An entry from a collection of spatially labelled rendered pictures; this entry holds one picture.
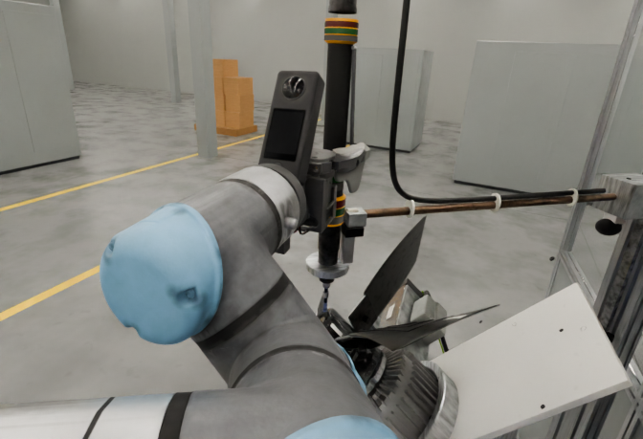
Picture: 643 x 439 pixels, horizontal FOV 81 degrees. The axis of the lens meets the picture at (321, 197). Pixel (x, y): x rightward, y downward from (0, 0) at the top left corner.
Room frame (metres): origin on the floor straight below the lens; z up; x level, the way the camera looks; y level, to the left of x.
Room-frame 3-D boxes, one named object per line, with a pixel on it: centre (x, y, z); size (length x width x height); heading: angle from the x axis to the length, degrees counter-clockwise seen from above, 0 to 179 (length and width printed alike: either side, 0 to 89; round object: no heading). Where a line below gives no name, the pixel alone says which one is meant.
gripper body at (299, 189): (0.38, 0.03, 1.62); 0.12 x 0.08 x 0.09; 161
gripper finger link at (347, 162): (0.42, -0.02, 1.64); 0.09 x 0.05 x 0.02; 140
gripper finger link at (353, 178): (0.46, -0.04, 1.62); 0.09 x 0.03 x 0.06; 140
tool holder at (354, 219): (0.54, -0.02, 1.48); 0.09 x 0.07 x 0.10; 106
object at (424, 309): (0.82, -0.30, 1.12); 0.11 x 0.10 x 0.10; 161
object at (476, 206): (0.62, -0.31, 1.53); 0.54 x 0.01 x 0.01; 106
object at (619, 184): (0.71, -0.62, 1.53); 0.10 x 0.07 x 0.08; 106
